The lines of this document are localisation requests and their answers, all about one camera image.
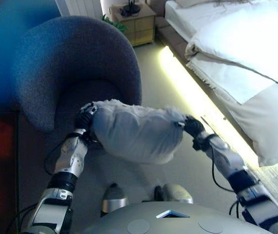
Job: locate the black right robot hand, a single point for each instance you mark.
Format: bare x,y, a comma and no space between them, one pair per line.
193,126

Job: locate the grey fabric armchair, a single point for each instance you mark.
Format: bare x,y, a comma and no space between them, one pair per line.
80,61

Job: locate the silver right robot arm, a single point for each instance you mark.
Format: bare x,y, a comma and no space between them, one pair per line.
231,161

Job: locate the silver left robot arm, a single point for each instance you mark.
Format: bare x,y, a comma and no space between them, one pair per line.
68,158

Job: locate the light wooden nightstand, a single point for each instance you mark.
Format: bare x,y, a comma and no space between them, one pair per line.
139,26

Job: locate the green potted plant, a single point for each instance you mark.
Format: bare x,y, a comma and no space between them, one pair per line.
117,24

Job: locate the beige upholstered bed frame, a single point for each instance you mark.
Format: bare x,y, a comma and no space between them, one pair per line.
170,36

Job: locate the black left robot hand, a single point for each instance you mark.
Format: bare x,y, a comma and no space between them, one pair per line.
83,118

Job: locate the silver right robot leg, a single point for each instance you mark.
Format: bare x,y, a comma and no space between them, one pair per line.
178,192

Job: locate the silver robot leg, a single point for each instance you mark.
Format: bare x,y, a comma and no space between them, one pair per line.
114,197
178,192

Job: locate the white duvet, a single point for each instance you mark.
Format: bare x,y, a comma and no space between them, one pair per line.
251,44

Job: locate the cream bed pillow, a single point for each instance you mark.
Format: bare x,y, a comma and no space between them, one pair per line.
192,2

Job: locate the black lamp base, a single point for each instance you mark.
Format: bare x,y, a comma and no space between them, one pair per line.
131,7

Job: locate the grey robot torso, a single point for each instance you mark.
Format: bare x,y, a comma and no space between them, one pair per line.
178,221

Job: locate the glossy brown wooden wardrobe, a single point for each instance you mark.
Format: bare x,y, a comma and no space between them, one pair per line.
0,170

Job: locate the white slatted wall panel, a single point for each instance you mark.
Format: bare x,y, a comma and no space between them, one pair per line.
80,7

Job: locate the silver left robot leg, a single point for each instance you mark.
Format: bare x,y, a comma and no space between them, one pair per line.
114,197

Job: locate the white bed mattress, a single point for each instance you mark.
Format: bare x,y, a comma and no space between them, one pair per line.
192,14

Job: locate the white fringed cushion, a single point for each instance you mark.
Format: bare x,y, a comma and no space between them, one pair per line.
136,134

